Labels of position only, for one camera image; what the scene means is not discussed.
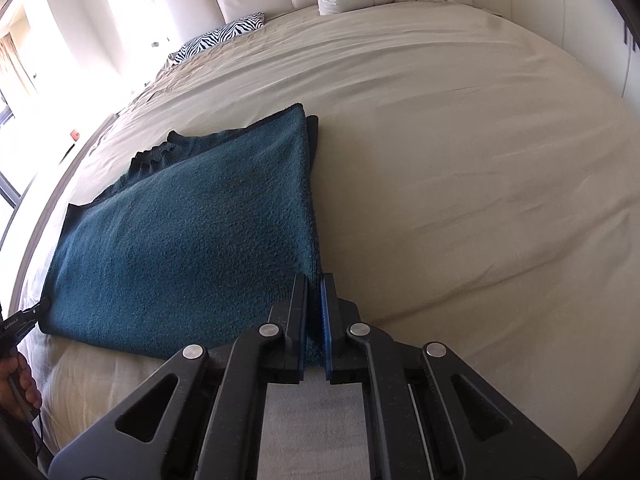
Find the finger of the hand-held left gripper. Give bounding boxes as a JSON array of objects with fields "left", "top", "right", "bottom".
[{"left": 17, "top": 297, "right": 52, "bottom": 325}]

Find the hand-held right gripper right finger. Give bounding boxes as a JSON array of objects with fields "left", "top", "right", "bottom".
[{"left": 320, "top": 273, "right": 582, "bottom": 480}]

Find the dark teal knit sweater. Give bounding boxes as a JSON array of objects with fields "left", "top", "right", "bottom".
[{"left": 37, "top": 102, "right": 326, "bottom": 367}]

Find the bed with beige sheet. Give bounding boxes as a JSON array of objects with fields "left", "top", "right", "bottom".
[{"left": 10, "top": 0, "right": 640, "bottom": 480}]

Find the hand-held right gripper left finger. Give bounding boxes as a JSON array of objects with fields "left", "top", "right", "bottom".
[{"left": 47, "top": 274, "right": 309, "bottom": 480}]

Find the zebra print pillow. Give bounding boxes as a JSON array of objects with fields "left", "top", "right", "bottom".
[{"left": 167, "top": 12, "right": 266, "bottom": 64}]

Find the person's left hand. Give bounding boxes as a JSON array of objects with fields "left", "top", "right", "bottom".
[{"left": 0, "top": 344, "right": 44, "bottom": 420}]

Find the white wardrobe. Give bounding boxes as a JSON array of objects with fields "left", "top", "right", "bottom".
[{"left": 470, "top": 0, "right": 640, "bottom": 103}]

